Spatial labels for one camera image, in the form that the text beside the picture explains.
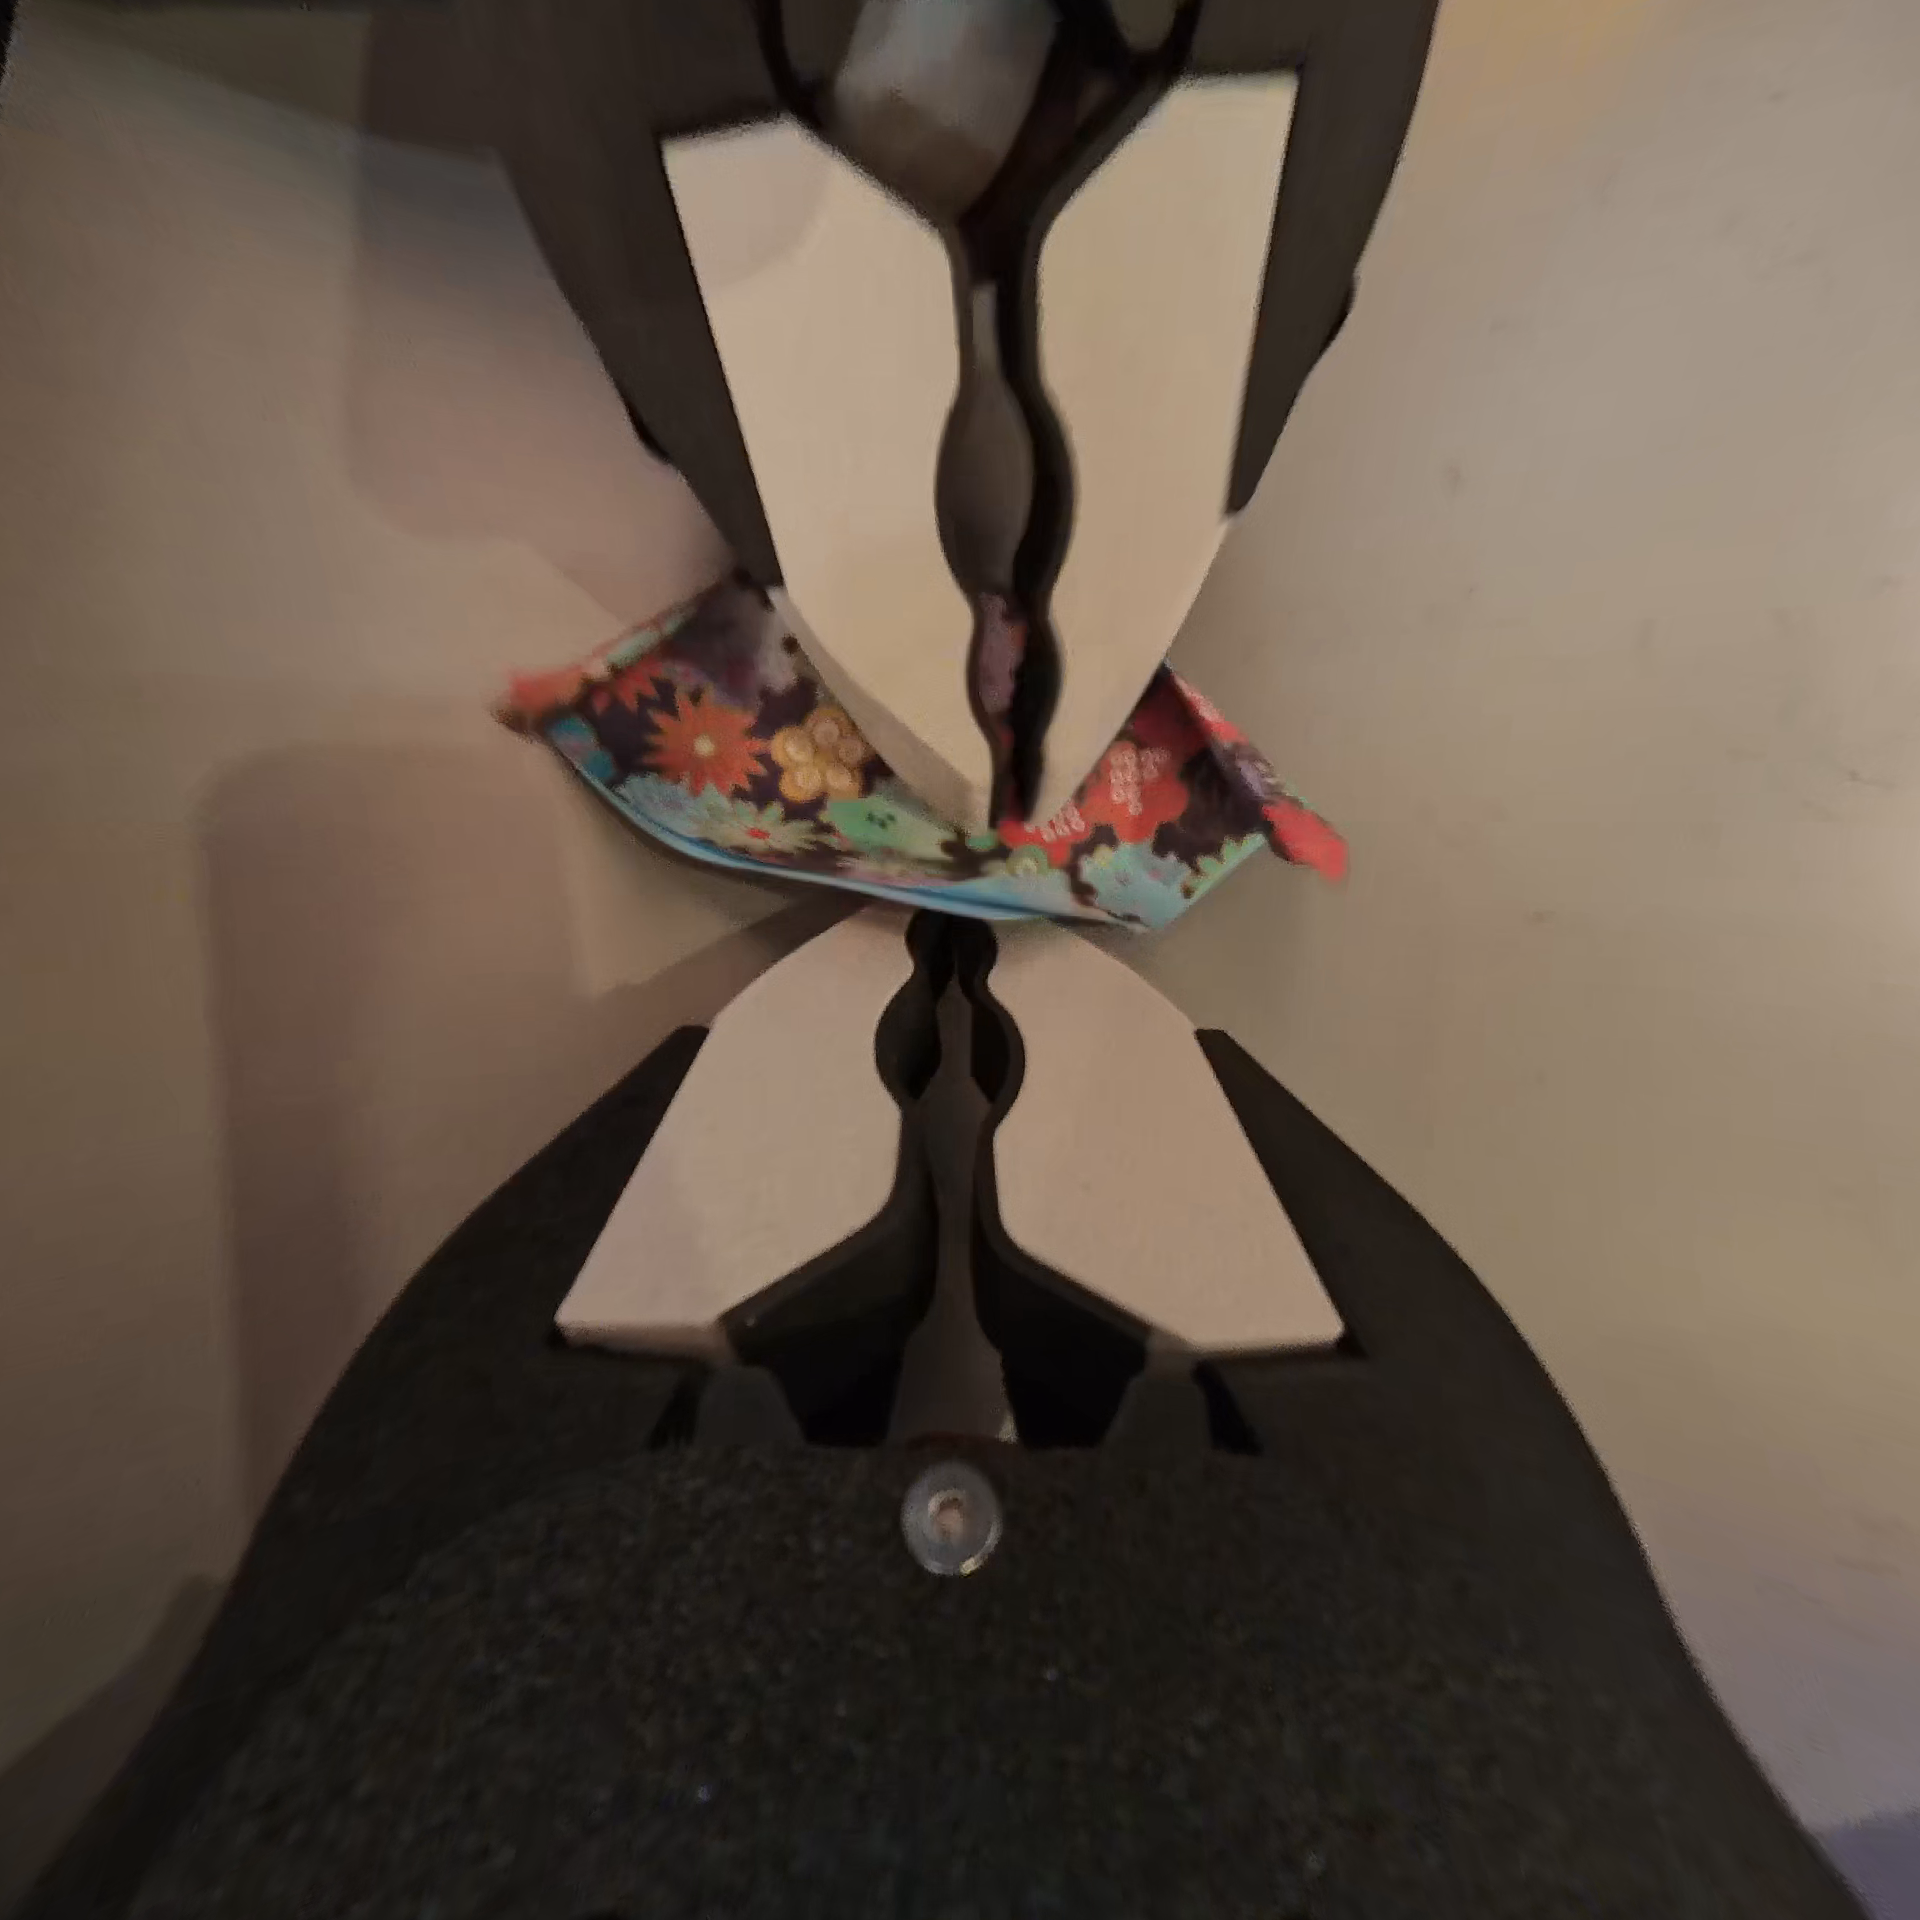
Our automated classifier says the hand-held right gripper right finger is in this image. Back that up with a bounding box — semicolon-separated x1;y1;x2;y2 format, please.
959;914;1346;1378

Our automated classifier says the floral origami paper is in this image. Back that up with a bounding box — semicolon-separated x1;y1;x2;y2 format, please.
495;577;1353;935

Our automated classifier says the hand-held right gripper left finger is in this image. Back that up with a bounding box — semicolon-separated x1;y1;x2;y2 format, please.
550;908;953;1369

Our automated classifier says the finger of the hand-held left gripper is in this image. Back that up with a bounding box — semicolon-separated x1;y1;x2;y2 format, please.
661;124;1002;823
1027;66;1298;825

